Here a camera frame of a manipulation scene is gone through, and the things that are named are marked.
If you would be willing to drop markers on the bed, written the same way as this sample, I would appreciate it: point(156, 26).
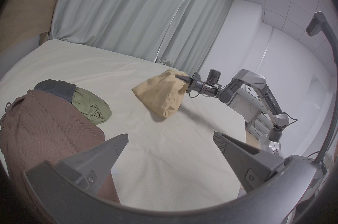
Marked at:
point(158, 138)

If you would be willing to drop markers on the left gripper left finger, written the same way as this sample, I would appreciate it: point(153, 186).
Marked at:
point(89, 167)

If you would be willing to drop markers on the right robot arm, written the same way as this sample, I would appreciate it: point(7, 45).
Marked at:
point(272, 104)

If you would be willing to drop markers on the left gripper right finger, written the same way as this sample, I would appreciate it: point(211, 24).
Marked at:
point(250, 162)

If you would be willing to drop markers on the grey-green curtain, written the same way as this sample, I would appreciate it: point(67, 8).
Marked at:
point(118, 1)
point(200, 32)

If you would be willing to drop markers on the beige shorts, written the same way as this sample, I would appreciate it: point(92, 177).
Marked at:
point(161, 93)

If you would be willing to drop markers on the olive green garment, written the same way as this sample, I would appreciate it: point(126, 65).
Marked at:
point(89, 106)

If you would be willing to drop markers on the brown garment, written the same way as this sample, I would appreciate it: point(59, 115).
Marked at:
point(47, 127)

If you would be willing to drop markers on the dark grey garment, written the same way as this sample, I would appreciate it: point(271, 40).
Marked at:
point(52, 88)

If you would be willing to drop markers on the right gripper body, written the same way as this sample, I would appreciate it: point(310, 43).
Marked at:
point(206, 87)

